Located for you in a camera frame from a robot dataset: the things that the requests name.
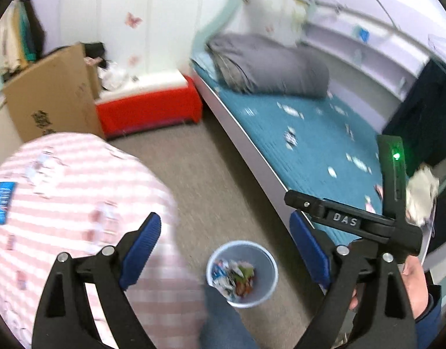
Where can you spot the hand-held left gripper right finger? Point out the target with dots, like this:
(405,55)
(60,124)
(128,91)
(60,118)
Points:
(308,249)

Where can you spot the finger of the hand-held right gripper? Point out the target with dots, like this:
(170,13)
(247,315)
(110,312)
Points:
(305,200)

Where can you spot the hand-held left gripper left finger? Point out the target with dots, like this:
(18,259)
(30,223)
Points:
(141,251)

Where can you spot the grey plastic waste bin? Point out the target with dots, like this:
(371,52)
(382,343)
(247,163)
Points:
(263,265)

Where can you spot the person's right forearm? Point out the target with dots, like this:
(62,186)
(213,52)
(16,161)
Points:
(428,320)

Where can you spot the person's right hand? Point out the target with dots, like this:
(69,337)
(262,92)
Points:
(416,283)

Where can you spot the pile of cream clothes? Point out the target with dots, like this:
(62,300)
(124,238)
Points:
(421,189)

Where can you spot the scattered white paper scraps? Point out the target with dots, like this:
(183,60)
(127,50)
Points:
(332,171)

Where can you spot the white printed wrapper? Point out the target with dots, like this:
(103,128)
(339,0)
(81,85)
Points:
(291,139)

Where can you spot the teal quilted mattress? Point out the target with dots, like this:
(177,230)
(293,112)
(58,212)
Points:
(317,134)

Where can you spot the bed with teal quilt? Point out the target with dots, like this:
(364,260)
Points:
(252,149)

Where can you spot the pile of crumpled wrappers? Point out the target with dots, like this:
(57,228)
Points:
(237,280)

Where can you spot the dark navy cloth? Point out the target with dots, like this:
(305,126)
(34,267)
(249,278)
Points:
(426,116)

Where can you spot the pink checked blanket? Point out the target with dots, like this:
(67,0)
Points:
(81,174)

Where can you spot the person's leg in blue jeans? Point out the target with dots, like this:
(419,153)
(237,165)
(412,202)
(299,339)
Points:
(223,323)

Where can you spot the red covered low bench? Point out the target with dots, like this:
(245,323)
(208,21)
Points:
(146,112)

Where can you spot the grey folded blanket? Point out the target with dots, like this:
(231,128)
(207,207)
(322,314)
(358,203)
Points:
(274,65)

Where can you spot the blue packet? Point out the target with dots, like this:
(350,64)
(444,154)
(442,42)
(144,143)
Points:
(3,203)

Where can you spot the small blue shelf item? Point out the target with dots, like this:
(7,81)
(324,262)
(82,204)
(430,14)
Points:
(362,33)

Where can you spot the white plastic bag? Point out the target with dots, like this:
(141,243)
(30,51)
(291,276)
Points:
(114,76)

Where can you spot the large cardboard box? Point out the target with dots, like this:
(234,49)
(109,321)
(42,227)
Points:
(55,94)

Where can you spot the black bag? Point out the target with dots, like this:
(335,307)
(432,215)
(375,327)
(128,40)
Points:
(94,49)

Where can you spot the hanging clothes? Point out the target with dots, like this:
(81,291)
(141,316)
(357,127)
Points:
(12,36)

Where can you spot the lavender wall shelf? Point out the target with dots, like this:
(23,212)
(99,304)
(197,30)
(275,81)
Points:
(354,61)

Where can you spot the pink butterfly wall sticker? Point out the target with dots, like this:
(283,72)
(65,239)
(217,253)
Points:
(134,60)
(132,20)

